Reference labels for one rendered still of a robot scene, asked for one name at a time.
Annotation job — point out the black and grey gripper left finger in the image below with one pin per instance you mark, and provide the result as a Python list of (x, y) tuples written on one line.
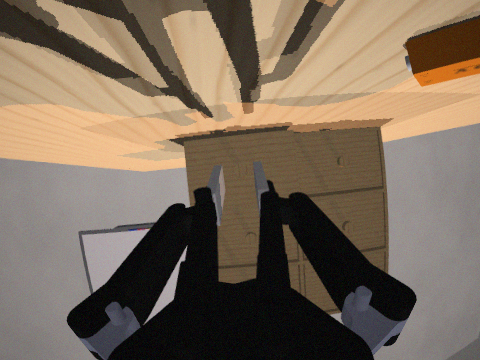
[(123, 304)]

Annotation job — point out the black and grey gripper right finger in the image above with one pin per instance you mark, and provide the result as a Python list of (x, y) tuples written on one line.
[(376, 306)]

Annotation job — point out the orange-brown 9v battery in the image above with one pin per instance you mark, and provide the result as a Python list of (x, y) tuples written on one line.
[(445, 55)]

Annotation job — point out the small brown wooden chest of drawers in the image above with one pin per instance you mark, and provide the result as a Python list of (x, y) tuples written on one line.
[(338, 194)]

